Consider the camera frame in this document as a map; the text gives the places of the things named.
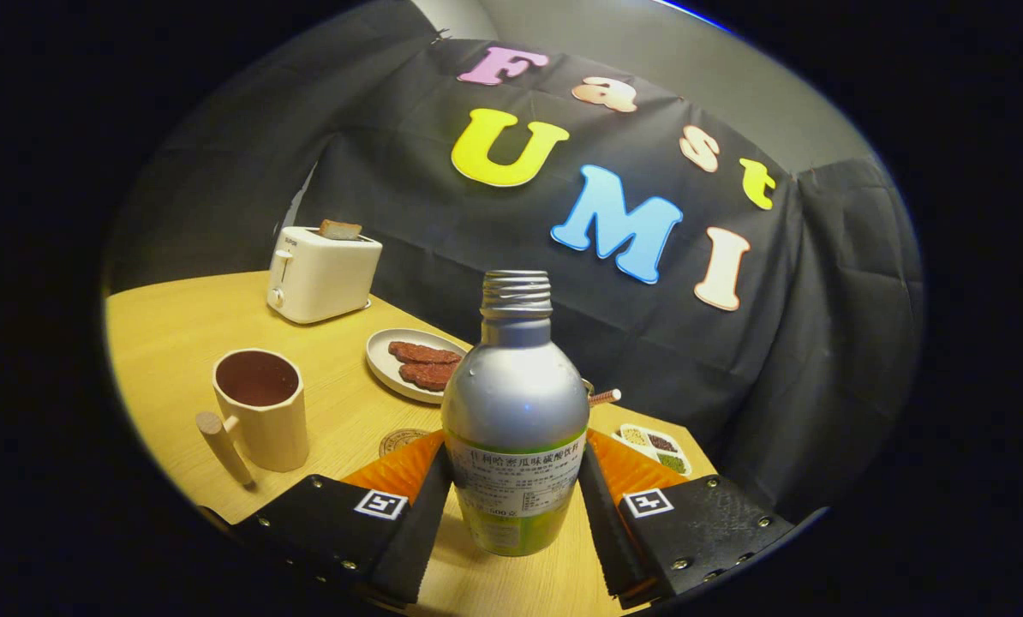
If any cream cup with wooden handle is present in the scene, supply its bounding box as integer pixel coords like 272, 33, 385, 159
195, 347, 310, 489

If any white divided dish with beans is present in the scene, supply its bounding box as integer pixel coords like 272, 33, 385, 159
612, 423, 693, 477

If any round cork coaster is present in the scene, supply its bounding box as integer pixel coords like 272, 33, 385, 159
379, 428, 431, 459

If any white toaster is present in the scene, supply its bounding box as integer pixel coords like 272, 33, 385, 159
266, 225, 384, 325

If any brown meat slice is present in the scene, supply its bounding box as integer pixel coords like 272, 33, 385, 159
388, 341, 464, 365
398, 362, 459, 392

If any wooden table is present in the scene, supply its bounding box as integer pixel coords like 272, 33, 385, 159
105, 270, 720, 617

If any silver juice bottle green label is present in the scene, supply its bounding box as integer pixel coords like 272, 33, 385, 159
440, 270, 590, 558

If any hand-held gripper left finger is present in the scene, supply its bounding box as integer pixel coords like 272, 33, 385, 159
229, 428, 454, 609

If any white oval plate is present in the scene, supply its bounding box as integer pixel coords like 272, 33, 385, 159
366, 328, 471, 405

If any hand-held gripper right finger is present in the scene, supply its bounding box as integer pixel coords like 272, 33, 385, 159
576, 428, 797, 611

